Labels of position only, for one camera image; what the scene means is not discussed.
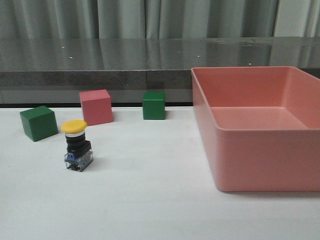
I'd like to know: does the grey-green curtain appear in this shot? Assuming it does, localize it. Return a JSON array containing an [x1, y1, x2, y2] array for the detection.
[[0, 0, 320, 39]]

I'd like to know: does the green wooden cube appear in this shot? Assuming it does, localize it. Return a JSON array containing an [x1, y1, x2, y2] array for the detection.
[[19, 105, 58, 142], [142, 92, 166, 120]]

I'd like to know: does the yellow push button switch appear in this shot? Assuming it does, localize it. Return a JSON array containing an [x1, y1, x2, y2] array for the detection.
[[60, 119, 94, 172]]

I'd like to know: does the grey stone counter ledge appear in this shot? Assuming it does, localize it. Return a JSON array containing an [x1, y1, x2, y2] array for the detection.
[[0, 37, 320, 107]]

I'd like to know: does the pink wooden cube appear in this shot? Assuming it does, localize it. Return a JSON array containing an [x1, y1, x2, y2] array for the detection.
[[79, 89, 114, 126]]

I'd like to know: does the pink plastic bin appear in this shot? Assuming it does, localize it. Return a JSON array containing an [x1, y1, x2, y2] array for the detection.
[[191, 66, 320, 192]]

